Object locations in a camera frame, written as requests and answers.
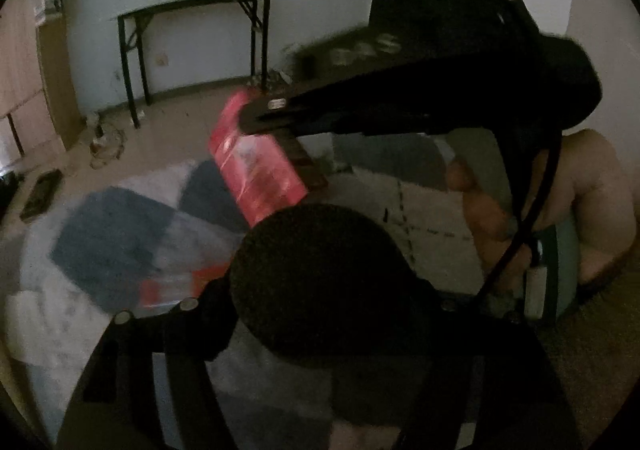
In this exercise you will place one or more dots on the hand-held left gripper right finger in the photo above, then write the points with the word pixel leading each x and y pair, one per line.
pixel 500 355

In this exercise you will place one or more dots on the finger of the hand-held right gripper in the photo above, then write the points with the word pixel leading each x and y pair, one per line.
pixel 310 110

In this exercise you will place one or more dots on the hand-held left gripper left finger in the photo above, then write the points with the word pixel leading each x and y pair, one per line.
pixel 210 320

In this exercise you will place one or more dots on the glossy red box dark side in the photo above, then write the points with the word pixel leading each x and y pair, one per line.
pixel 260 170

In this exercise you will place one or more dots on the person's right forearm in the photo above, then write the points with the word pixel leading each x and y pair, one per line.
pixel 595 200

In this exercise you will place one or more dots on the person's right hand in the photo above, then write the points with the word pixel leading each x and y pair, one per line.
pixel 482 220

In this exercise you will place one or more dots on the patchwork grey blue blanket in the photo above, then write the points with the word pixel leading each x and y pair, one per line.
pixel 110 240

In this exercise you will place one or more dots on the black folding table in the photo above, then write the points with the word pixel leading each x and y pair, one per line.
pixel 200 5

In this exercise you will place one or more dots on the crumpled plastic bag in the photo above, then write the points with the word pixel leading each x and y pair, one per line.
pixel 106 143

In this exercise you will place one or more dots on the dark flat object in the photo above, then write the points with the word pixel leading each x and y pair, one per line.
pixel 41 195

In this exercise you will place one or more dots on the wooden wardrobe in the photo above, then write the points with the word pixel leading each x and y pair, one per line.
pixel 30 70

